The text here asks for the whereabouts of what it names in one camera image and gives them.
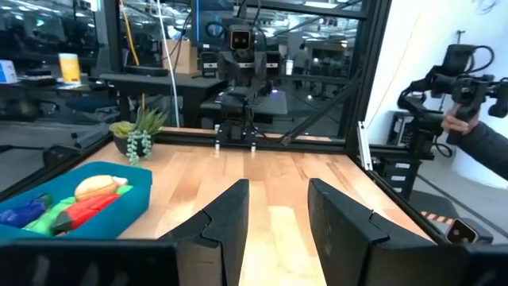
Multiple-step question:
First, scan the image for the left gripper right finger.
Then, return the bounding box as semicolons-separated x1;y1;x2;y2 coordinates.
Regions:
308;177;508;286

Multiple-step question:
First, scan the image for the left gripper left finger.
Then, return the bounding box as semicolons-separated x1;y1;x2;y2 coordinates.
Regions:
0;178;250;286

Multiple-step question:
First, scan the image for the tan toy potato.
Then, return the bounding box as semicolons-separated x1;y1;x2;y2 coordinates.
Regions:
74;174;120;202

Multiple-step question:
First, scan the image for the red toy chili pepper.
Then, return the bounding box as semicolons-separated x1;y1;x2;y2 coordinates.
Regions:
50;193;121;234

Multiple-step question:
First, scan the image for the green toy cucumber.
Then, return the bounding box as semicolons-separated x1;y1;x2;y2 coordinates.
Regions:
22;184;134;236

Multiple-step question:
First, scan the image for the purple toy eggplant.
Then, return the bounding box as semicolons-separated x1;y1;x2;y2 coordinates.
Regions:
0;193;54;230

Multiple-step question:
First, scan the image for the person's forearm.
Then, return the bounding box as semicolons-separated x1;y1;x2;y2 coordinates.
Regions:
456;121;508;182

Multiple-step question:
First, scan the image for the blue plastic tupperware container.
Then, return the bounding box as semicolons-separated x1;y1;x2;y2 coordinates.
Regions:
0;160;153;242

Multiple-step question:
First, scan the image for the brown cardboard box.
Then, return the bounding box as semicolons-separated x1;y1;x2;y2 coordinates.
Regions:
161;38;198;75

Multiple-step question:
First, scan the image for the white rod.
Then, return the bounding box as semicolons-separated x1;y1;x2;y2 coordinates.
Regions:
156;0;180;129

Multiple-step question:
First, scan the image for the black equipment case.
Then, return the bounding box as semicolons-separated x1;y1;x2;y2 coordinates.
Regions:
381;157;422;201

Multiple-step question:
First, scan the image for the hazard-striped black floor mat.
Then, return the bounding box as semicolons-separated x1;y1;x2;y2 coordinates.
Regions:
408;189;494;244

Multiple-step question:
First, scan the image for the potted artificial green plant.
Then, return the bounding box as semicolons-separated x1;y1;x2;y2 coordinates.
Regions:
109;106;170;166

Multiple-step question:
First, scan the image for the black electronics box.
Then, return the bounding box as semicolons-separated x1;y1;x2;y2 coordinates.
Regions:
387;110;414;146

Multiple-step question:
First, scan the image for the person's hand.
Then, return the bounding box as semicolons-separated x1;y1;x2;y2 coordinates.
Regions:
441;103;480;137

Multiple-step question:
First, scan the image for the yellow and white box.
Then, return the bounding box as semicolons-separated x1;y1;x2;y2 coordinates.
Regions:
58;52;83;85

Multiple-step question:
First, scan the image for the black stand base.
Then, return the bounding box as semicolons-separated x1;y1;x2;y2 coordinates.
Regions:
41;129;113;168

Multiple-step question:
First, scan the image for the blue and white box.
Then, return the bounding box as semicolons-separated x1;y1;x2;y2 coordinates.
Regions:
0;59;19;85

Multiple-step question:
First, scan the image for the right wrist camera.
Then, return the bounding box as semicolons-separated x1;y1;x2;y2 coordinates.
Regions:
229;25;252;52

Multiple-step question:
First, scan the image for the silver aluminium bracket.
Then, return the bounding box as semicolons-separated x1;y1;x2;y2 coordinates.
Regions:
356;120;374;172

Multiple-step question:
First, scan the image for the small black camera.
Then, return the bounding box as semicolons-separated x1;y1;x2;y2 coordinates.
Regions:
444;217;480;245

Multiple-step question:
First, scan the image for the yellow hanging cable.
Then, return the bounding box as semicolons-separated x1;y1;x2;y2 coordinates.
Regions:
119;0;140;68

